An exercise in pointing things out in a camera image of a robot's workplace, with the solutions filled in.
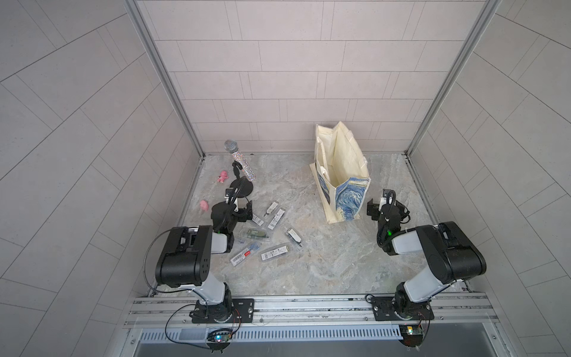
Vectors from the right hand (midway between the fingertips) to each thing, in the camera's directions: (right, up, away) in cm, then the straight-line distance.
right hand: (383, 197), depth 94 cm
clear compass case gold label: (-38, -14, -8) cm, 42 cm away
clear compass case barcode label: (-53, -9, -4) cm, 54 cm away
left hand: (-60, 0, 0) cm, 60 cm away
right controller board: (-1, -39, -26) cm, 47 cm away
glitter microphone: (-61, +20, -14) cm, 66 cm away
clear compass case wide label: (-42, -18, -11) cm, 47 cm away
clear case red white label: (-57, -20, -12) cm, 61 cm away
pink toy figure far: (-72, +9, +11) cm, 73 cm away
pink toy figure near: (-77, -3, 0) cm, 77 cm away
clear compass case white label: (-46, -9, -3) cm, 46 cm away
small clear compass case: (-48, -4, 0) cm, 48 cm away
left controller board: (-60, -38, -30) cm, 77 cm away
